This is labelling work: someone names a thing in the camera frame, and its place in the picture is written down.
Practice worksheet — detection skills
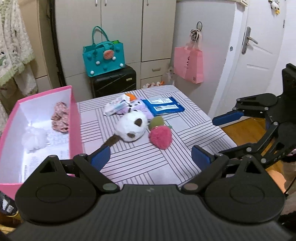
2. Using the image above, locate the orange plush ball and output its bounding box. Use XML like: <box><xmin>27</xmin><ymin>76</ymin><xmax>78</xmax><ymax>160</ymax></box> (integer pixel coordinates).
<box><xmin>125</xmin><ymin>93</ymin><xmax>137</xmax><ymax>101</ymax></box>

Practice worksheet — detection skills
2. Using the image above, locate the pink floral fabric scrunchie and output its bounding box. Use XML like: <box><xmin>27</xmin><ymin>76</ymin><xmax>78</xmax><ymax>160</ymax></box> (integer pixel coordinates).
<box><xmin>51</xmin><ymin>102</ymin><xmax>69</xmax><ymax>133</ymax></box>

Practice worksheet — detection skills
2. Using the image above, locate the purple plush toy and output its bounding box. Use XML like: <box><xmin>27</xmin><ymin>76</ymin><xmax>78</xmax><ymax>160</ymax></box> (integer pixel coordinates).
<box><xmin>116</xmin><ymin>99</ymin><xmax>154</xmax><ymax>121</ymax></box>

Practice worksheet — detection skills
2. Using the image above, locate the white brown plush dog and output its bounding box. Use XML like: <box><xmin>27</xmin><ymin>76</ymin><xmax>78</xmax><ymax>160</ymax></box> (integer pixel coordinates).
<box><xmin>103</xmin><ymin>110</ymin><xmax>148</xmax><ymax>147</ymax></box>

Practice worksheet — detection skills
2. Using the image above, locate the white fluffy pompom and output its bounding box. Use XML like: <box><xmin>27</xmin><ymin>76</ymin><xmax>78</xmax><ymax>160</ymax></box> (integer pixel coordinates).
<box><xmin>22</xmin><ymin>126</ymin><xmax>49</xmax><ymax>153</ymax></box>

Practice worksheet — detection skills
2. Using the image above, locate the pink fluffy plush ball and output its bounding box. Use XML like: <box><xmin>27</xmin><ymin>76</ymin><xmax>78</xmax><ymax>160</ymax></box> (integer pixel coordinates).
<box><xmin>149</xmin><ymin>126</ymin><xmax>173</xmax><ymax>150</ymax></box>

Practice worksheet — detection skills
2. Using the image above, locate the small penguin plush hanging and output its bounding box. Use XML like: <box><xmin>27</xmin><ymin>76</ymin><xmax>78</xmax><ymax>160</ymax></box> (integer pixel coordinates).
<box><xmin>268</xmin><ymin>0</ymin><xmax>280</xmax><ymax>15</ymax></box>

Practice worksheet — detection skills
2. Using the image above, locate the blue wet wipes pack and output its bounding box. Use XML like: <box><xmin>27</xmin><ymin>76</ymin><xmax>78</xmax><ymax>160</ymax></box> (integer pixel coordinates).
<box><xmin>141</xmin><ymin>97</ymin><xmax>185</xmax><ymax>116</ymax></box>

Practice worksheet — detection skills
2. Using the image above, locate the pink paper bag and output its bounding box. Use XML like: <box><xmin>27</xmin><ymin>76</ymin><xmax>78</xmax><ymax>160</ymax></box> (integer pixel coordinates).
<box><xmin>174</xmin><ymin>29</ymin><xmax>204</xmax><ymax>84</ymax></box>

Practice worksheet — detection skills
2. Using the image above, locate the pink cardboard storage box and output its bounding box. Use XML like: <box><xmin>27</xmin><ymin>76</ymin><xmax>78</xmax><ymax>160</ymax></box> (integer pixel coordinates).
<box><xmin>1</xmin><ymin>86</ymin><xmax>83</xmax><ymax>199</ymax></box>

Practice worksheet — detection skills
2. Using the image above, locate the teal felt tote bag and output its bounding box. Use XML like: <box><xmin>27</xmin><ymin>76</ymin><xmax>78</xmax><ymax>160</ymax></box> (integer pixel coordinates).
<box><xmin>82</xmin><ymin>26</ymin><xmax>125</xmax><ymax>77</ymax></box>

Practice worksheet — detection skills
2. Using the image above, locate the white wardrobe cabinet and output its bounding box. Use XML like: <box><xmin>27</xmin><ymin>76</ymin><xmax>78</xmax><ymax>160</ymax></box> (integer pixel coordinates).
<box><xmin>54</xmin><ymin>0</ymin><xmax>177</xmax><ymax>103</ymax></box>

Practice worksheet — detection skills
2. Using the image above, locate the silver door handle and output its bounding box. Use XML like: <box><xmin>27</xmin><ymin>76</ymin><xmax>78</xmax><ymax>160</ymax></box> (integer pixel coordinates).
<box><xmin>241</xmin><ymin>27</ymin><xmax>258</xmax><ymax>55</ymax></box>

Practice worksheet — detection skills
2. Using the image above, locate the white door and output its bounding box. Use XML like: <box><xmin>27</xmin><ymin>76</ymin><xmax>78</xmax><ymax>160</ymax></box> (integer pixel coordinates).
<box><xmin>215</xmin><ymin>1</ymin><xmax>287</xmax><ymax>115</ymax></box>

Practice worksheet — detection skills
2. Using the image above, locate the black suitcase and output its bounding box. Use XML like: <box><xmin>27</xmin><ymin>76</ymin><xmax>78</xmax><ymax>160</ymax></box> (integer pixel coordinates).
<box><xmin>90</xmin><ymin>65</ymin><xmax>137</xmax><ymax>98</ymax></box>

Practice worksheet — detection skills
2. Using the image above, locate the green plush ball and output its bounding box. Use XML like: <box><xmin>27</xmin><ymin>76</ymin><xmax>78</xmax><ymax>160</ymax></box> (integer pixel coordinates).
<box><xmin>149</xmin><ymin>116</ymin><xmax>165</xmax><ymax>131</ymax></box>

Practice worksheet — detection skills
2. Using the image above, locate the white wet wipes pack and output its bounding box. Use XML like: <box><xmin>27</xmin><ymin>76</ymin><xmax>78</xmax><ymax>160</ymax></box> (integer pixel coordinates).
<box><xmin>103</xmin><ymin>94</ymin><xmax>130</xmax><ymax>116</ymax></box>

